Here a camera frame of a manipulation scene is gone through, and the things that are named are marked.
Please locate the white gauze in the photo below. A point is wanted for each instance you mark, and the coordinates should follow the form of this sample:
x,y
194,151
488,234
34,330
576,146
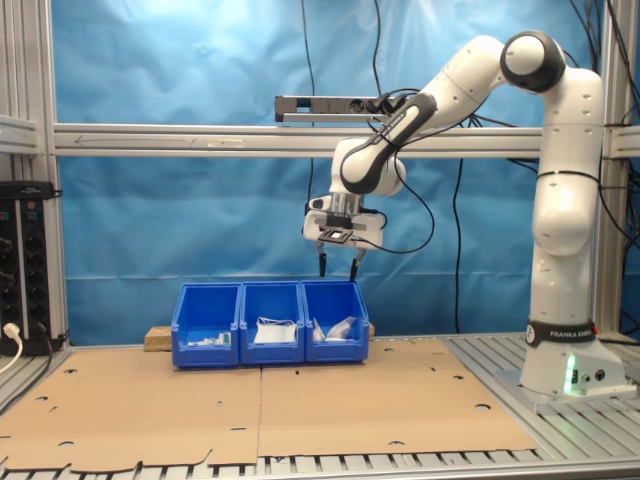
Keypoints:
x,y
342,330

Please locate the stack of pale blue masks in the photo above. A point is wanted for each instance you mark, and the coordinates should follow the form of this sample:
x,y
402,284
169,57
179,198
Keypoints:
x,y
272,334

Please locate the blue bin with white packets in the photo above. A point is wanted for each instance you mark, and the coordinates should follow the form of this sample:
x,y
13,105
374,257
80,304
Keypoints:
x,y
335,352

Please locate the blue bin with masks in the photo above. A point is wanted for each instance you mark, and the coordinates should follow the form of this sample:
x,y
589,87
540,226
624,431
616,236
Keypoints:
x,y
272,355

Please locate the clear packet with green item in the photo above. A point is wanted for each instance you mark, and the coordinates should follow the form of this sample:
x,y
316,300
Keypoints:
x,y
225,339
202,342

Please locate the brown cardboard sheet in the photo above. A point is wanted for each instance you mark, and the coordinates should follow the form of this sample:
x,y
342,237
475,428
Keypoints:
x,y
390,400
140,410

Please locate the blue bin with green-item packets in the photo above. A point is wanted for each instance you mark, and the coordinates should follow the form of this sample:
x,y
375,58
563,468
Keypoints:
x,y
205,357

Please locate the long aluminium beam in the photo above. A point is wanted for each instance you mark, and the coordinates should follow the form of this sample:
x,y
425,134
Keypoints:
x,y
200,140

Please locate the black socket tower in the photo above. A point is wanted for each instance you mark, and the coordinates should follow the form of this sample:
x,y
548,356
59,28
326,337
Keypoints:
x,y
30,260

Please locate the short aluminium side beam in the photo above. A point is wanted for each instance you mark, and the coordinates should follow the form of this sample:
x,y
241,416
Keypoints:
x,y
20,134

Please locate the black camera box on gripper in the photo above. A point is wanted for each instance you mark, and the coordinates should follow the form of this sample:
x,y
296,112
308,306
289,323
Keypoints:
x,y
336,234

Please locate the aluminium frame post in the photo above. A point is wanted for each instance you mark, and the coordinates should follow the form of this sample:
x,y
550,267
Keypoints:
x,y
35,75
610,290

